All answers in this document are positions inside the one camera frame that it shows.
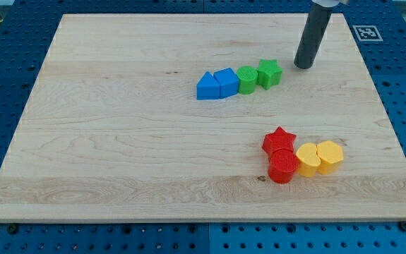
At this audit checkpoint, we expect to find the blue pentagon block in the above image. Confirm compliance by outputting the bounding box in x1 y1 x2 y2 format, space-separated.
213 68 239 98

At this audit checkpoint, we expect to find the red star block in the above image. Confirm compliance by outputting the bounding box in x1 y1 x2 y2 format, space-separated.
262 126 297 159

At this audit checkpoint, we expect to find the yellow hexagon block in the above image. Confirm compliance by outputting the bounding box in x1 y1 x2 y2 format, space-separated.
316 140 344 175

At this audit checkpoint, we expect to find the blue triangle block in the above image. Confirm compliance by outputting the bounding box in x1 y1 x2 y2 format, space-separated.
196 72 220 100

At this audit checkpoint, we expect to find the green star block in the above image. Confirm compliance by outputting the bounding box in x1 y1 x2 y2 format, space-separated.
256 59 282 90

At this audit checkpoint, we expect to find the wooden board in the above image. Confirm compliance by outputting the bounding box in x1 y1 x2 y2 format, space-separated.
0 13 406 224

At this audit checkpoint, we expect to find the red cylinder block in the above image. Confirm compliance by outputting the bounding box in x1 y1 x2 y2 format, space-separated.
268 150 299 184

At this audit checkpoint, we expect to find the green cylinder block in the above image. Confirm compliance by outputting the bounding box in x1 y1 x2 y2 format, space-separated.
236 66 258 95

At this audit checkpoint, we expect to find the white fiducial marker tag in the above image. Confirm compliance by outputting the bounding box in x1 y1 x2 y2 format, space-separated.
353 25 383 42

